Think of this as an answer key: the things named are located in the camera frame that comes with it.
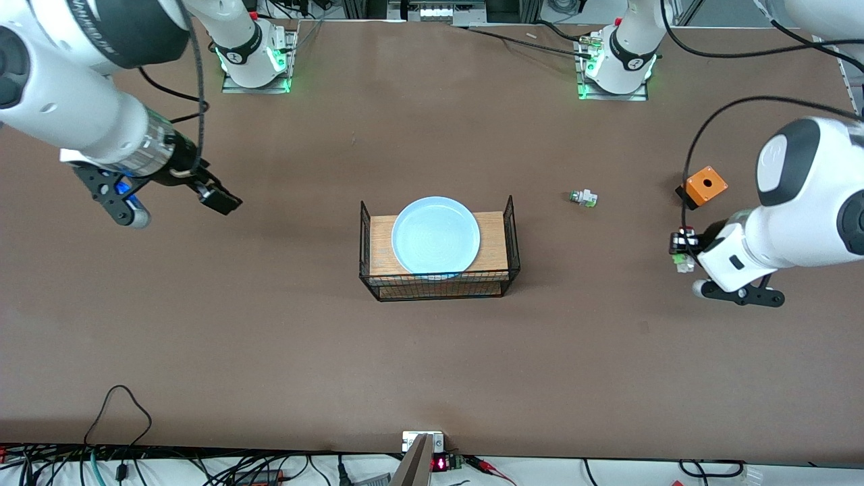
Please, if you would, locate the red push button switch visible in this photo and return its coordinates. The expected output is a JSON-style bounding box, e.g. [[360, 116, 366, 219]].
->
[[674, 228, 697, 274]]

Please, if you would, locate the light blue round plate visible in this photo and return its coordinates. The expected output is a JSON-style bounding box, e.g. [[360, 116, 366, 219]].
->
[[391, 196, 481, 276]]

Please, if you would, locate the white lit electronics unit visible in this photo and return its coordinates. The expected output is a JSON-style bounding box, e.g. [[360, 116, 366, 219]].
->
[[388, 0, 487, 26]]

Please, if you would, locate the red clip test lead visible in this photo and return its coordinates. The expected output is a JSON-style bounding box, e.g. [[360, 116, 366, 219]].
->
[[466, 456, 517, 486]]

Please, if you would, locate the orange button enclosure box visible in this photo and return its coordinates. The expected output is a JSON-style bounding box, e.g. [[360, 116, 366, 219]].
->
[[676, 165, 730, 210]]

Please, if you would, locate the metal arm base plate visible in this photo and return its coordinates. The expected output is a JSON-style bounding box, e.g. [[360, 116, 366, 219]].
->
[[577, 40, 650, 102], [221, 27, 298, 94]]

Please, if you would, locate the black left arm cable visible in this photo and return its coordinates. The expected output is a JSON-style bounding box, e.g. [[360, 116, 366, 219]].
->
[[660, 0, 864, 234]]

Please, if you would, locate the black wire rack wooden top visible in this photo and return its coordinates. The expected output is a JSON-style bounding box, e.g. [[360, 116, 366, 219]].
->
[[359, 195, 521, 302]]

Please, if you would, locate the thin black looped cable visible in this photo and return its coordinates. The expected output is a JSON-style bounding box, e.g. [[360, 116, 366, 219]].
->
[[84, 385, 153, 448]]

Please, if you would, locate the black coiled floor cable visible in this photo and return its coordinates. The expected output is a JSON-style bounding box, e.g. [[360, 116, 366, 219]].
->
[[678, 459, 747, 480]]

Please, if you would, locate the short black table cable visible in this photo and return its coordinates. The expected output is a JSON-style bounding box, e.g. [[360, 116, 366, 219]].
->
[[533, 19, 588, 43]]

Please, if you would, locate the long black table cable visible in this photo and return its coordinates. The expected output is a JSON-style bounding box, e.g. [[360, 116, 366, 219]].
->
[[452, 24, 601, 58]]

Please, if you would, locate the grey metal camera bracket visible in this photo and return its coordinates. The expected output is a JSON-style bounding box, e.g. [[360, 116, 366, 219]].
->
[[390, 431, 446, 486]]

